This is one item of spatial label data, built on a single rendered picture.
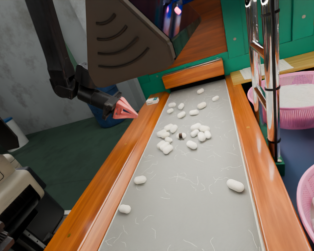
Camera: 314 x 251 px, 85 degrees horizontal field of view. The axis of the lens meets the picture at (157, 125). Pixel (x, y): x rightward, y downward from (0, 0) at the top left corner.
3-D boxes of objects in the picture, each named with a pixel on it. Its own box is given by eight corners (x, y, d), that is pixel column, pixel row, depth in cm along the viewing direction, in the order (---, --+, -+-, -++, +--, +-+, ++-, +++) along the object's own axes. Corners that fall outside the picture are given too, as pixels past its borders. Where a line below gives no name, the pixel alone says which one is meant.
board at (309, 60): (233, 85, 73) (233, 82, 73) (230, 74, 85) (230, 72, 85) (334, 62, 61) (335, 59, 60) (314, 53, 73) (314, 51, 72)
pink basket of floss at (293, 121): (317, 148, 45) (321, 117, 40) (234, 120, 67) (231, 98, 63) (370, 102, 52) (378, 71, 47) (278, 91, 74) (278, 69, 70)
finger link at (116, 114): (144, 101, 59) (119, 90, 59) (137, 111, 54) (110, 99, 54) (139, 116, 63) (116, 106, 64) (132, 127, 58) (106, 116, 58)
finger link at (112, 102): (142, 105, 57) (116, 93, 58) (135, 115, 52) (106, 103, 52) (137, 120, 62) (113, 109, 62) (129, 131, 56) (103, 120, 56)
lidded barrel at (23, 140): (36, 137, 386) (17, 114, 358) (17, 151, 345) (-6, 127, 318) (20, 141, 402) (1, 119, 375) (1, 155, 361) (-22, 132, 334)
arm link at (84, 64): (69, 83, 62) (54, 93, 55) (71, 52, 55) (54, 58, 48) (101, 96, 63) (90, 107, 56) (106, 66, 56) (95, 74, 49)
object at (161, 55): (95, 90, 16) (48, 4, 13) (181, 29, 66) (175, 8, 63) (174, 66, 13) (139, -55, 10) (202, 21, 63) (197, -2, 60)
